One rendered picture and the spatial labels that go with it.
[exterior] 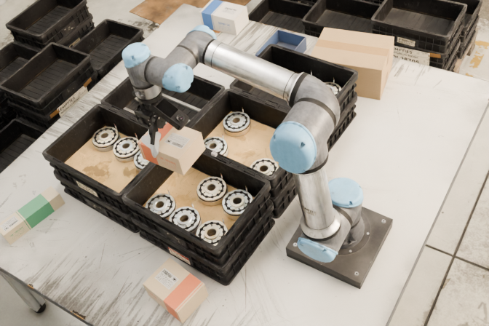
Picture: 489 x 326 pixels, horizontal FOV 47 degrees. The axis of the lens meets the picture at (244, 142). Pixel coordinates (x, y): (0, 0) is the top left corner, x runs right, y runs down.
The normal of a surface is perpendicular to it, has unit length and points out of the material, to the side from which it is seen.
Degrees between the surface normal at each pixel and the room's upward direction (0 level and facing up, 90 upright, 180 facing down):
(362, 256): 4
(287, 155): 84
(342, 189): 7
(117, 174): 0
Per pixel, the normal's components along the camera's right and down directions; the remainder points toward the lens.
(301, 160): -0.53, 0.60
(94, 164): -0.12, -0.68
